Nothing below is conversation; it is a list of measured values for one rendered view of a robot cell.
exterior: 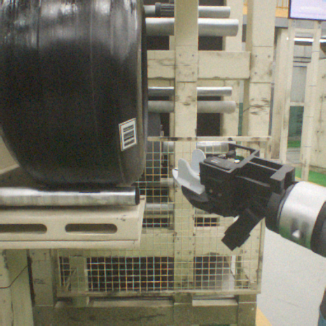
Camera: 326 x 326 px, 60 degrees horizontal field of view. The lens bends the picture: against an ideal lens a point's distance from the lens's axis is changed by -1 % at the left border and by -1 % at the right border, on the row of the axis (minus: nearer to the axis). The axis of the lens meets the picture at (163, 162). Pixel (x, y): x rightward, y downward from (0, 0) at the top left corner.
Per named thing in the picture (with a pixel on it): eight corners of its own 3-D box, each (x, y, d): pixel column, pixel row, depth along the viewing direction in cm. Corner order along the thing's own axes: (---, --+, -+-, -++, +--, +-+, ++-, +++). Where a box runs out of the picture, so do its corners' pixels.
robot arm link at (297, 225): (333, 227, 37) (305, 267, 32) (298, 214, 40) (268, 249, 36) (342, 179, 33) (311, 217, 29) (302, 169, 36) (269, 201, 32)
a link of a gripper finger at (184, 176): (169, 147, 49) (212, 160, 43) (174, 176, 52) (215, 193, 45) (156, 155, 47) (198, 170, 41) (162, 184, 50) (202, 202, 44)
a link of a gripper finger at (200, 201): (194, 175, 48) (237, 192, 42) (195, 183, 49) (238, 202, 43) (174, 188, 45) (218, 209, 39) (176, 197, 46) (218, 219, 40)
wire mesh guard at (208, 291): (56, 297, 124) (44, 137, 111) (58, 294, 125) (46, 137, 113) (260, 294, 126) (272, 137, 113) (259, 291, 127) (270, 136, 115)
